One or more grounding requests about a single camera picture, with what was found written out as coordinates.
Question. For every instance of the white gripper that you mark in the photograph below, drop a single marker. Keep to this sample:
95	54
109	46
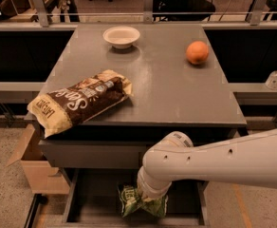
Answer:
150	190

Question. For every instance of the green jalapeno chip bag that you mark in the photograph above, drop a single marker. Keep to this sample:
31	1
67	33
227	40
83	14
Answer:
131	201

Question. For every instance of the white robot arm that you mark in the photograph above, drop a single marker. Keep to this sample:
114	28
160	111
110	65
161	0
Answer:
249	160

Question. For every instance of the open middle drawer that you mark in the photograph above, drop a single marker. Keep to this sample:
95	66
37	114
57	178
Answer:
93	202

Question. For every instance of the grey drawer cabinet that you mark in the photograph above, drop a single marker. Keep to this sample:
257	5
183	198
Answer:
169	94

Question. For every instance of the brown yellow chip bag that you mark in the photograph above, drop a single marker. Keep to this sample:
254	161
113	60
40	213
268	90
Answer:
61	109

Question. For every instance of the cardboard box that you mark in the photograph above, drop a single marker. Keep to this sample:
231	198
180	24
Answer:
42	177

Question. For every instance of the orange fruit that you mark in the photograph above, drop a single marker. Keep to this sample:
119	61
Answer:
197	52

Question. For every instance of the white bowl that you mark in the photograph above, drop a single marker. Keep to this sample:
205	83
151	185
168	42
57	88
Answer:
121	37

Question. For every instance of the clear sanitizer pump bottle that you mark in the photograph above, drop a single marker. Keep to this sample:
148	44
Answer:
271	81

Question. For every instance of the black office chair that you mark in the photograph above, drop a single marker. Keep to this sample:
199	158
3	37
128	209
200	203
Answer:
182	10

